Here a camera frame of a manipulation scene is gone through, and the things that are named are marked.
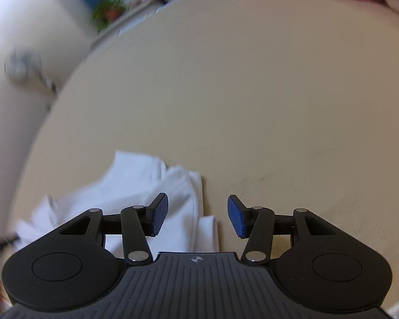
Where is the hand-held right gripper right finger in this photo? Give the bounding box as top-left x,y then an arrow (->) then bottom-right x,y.
227,194 -> 336,267

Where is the green object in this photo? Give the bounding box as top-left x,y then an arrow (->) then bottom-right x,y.
92,0 -> 127,30

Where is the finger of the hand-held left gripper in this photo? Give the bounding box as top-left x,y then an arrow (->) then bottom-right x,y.
0,233 -> 20,258

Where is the white shirt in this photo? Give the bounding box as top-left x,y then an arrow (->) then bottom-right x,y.
15,150 -> 220,260

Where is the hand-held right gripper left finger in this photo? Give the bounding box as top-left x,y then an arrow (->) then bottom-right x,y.
58,193 -> 169,267

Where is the grey blurred object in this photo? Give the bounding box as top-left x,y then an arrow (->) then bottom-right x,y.
4,47 -> 58,94

